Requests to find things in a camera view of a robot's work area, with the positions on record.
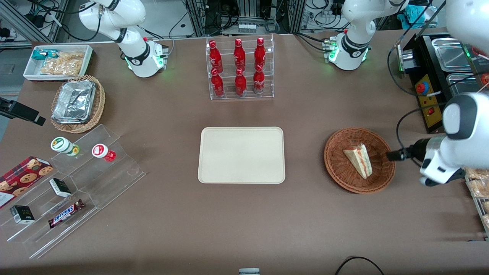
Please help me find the triangular sandwich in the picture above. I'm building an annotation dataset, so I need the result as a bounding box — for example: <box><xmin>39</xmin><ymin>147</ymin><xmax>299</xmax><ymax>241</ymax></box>
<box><xmin>343</xmin><ymin>143</ymin><xmax>373</xmax><ymax>180</ymax></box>

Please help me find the round brown wicker basket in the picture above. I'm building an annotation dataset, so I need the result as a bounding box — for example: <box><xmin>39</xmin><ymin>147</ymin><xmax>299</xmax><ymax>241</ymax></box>
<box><xmin>324</xmin><ymin>127</ymin><xmax>396</xmax><ymax>194</ymax></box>

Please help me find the beige plastic tray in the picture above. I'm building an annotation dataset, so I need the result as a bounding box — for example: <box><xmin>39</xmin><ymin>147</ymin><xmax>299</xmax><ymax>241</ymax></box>
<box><xmin>197</xmin><ymin>126</ymin><xmax>286</xmax><ymax>185</ymax></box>

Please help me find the oval light wicker basket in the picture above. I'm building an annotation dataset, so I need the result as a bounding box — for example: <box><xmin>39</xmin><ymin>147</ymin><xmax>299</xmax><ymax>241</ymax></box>
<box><xmin>50</xmin><ymin>75</ymin><xmax>106</xmax><ymax>134</ymax></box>

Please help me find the aluminium foil tray stack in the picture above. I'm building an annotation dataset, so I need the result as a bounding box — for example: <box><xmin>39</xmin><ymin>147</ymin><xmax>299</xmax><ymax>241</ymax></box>
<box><xmin>51</xmin><ymin>79</ymin><xmax>97</xmax><ymax>125</ymax></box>

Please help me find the black food warmer cabinet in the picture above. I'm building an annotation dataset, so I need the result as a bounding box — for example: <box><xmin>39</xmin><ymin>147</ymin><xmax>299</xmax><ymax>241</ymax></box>
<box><xmin>397</xmin><ymin>32</ymin><xmax>489</xmax><ymax>134</ymax></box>

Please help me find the stainless steel pan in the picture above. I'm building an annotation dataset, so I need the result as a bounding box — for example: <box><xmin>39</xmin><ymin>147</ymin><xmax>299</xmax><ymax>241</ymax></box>
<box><xmin>446</xmin><ymin>72</ymin><xmax>489</xmax><ymax>97</ymax></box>
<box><xmin>431</xmin><ymin>37</ymin><xmax>474</xmax><ymax>73</ymax></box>

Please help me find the teal cloth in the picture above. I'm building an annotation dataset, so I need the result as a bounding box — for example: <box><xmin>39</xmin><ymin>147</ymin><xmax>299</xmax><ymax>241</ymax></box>
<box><xmin>397</xmin><ymin>5</ymin><xmax>425</xmax><ymax>30</ymax></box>

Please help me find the red cola bottle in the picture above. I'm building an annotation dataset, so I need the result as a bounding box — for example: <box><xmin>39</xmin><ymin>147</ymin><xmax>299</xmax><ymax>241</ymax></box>
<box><xmin>235</xmin><ymin>68</ymin><xmax>248</xmax><ymax>96</ymax></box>
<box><xmin>233</xmin><ymin>38</ymin><xmax>246</xmax><ymax>71</ymax></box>
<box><xmin>254</xmin><ymin>37</ymin><xmax>267</xmax><ymax>70</ymax></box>
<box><xmin>208</xmin><ymin>40</ymin><xmax>223</xmax><ymax>74</ymax></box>
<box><xmin>253</xmin><ymin>65</ymin><xmax>266</xmax><ymax>95</ymax></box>
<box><xmin>210</xmin><ymin>68</ymin><xmax>225</xmax><ymax>97</ymax></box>

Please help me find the clear acrylic bottle rack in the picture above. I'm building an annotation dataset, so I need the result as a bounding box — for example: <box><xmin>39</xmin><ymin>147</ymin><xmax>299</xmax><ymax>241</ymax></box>
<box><xmin>205</xmin><ymin>34</ymin><xmax>275</xmax><ymax>101</ymax></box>

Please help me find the clear acrylic stepped stand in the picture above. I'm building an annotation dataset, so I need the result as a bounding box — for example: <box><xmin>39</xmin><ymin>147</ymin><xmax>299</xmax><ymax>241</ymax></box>
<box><xmin>0</xmin><ymin>124</ymin><xmax>147</xmax><ymax>260</ymax></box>

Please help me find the red jar white lid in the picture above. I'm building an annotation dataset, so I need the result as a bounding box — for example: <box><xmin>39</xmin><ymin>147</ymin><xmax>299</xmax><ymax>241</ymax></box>
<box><xmin>91</xmin><ymin>143</ymin><xmax>117</xmax><ymax>163</ymax></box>

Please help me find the white cup green lid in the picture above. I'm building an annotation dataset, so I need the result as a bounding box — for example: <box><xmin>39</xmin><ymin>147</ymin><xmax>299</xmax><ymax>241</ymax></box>
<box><xmin>50</xmin><ymin>136</ymin><xmax>80</xmax><ymax>157</ymax></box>

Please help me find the Snickers chocolate bar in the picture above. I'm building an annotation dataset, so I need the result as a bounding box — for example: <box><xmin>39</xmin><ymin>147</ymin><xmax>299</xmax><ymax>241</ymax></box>
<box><xmin>48</xmin><ymin>199</ymin><xmax>85</xmax><ymax>229</ymax></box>

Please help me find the small black box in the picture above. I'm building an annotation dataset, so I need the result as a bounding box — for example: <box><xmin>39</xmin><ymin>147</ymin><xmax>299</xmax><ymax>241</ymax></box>
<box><xmin>10</xmin><ymin>205</ymin><xmax>36</xmax><ymax>225</ymax></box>
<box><xmin>49</xmin><ymin>178</ymin><xmax>72</xmax><ymax>198</ymax></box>

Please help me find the clear bag of crackers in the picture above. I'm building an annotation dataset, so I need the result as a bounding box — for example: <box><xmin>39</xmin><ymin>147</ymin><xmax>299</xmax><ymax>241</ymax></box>
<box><xmin>39</xmin><ymin>51</ymin><xmax>86</xmax><ymax>76</ymax></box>

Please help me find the teal snack packet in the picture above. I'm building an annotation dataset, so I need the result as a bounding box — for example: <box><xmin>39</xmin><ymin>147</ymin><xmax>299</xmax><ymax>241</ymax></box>
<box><xmin>31</xmin><ymin>49</ymin><xmax>58</xmax><ymax>61</ymax></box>

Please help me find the red cookie box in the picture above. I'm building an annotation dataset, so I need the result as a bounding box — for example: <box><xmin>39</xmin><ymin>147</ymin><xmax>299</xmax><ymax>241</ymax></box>
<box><xmin>0</xmin><ymin>155</ymin><xmax>54</xmax><ymax>209</ymax></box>

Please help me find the white rectangular bin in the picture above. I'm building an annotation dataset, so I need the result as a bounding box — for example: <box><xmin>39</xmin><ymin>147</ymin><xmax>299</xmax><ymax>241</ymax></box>
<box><xmin>23</xmin><ymin>44</ymin><xmax>94</xmax><ymax>82</ymax></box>

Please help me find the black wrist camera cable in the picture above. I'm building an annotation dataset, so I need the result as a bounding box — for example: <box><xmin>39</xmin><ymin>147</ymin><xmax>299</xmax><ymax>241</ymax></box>
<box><xmin>396</xmin><ymin>107</ymin><xmax>447</xmax><ymax>153</ymax></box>

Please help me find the grey wire rack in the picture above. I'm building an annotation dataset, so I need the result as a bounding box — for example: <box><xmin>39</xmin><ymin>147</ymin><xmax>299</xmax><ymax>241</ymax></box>
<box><xmin>464</xmin><ymin>168</ymin><xmax>489</xmax><ymax>239</ymax></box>

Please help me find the black power cable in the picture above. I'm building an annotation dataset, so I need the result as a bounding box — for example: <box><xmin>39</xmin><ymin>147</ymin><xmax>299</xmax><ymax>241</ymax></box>
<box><xmin>387</xmin><ymin>23</ymin><xmax>421</xmax><ymax>97</ymax></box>

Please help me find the black cable on table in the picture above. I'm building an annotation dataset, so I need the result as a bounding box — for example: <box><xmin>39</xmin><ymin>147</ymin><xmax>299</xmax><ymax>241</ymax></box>
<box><xmin>335</xmin><ymin>256</ymin><xmax>385</xmax><ymax>275</ymax></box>

